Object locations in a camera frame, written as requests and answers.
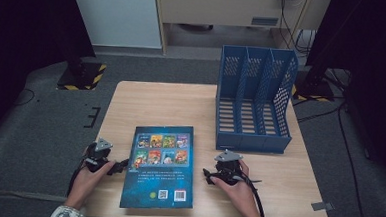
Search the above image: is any blue plastic file rack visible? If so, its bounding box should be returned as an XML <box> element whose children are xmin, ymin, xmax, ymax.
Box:
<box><xmin>213</xmin><ymin>44</ymin><xmax>300</xmax><ymax>156</ymax></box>

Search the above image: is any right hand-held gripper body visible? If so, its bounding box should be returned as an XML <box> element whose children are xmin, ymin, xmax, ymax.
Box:
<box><xmin>211</xmin><ymin>149</ymin><xmax>247</xmax><ymax>187</ymax></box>

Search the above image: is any right hand-held gripper cable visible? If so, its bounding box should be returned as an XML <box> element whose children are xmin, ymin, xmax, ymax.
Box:
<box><xmin>241</xmin><ymin>172</ymin><xmax>269</xmax><ymax>217</ymax></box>

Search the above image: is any grey tape piece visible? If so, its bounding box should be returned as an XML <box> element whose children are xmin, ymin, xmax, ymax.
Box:
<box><xmin>310</xmin><ymin>201</ymin><xmax>335</xmax><ymax>213</ymax></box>

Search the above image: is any beige cabinet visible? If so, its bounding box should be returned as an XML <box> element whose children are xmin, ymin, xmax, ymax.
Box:
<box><xmin>150</xmin><ymin>0</ymin><xmax>333</xmax><ymax>64</ymax></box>

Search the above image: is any person's right hand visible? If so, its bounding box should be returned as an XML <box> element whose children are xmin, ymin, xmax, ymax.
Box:
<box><xmin>208</xmin><ymin>158</ymin><xmax>262</xmax><ymax>215</ymax></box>

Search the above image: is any black hanging cable bundle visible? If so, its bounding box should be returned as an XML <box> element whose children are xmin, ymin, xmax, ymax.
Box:
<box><xmin>277</xmin><ymin>0</ymin><xmax>318</xmax><ymax>59</ymax></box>

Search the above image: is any dark curtain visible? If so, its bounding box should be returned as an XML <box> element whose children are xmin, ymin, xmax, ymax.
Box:
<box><xmin>298</xmin><ymin>0</ymin><xmax>386</xmax><ymax>187</ymax></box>

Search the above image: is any black yellow striped stand base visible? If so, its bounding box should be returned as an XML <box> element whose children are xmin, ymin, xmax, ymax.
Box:
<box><xmin>291</xmin><ymin>70</ymin><xmax>337</xmax><ymax>104</ymax></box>
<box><xmin>56</xmin><ymin>59</ymin><xmax>107</xmax><ymax>93</ymax></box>

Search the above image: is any left hand-held gripper cable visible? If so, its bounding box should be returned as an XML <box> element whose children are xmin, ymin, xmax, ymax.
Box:
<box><xmin>65</xmin><ymin>160</ymin><xmax>89</xmax><ymax>197</ymax></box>

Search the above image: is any person's left hand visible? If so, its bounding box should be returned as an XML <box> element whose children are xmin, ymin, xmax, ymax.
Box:
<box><xmin>70</xmin><ymin>158</ymin><xmax>116</xmax><ymax>205</ymax></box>

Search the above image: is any white panel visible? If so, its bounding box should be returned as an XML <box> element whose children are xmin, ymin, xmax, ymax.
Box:
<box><xmin>66</xmin><ymin>0</ymin><xmax>165</xmax><ymax>50</ymax></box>

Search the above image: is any blue picture book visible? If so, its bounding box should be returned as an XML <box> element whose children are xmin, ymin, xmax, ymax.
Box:
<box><xmin>119</xmin><ymin>122</ymin><xmax>198</xmax><ymax>213</ymax></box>

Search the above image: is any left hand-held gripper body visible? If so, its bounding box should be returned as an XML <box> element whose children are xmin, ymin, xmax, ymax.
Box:
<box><xmin>83</xmin><ymin>136</ymin><xmax>114</xmax><ymax>174</ymax></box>

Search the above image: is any hand-held gripper cable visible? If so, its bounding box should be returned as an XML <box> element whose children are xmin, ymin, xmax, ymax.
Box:
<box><xmin>65</xmin><ymin>160</ymin><xmax>89</xmax><ymax>197</ymax></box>
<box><xmin>241</xmin><ymin>172</ymin><xmax>269</xmax><ymax>217</ymax></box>

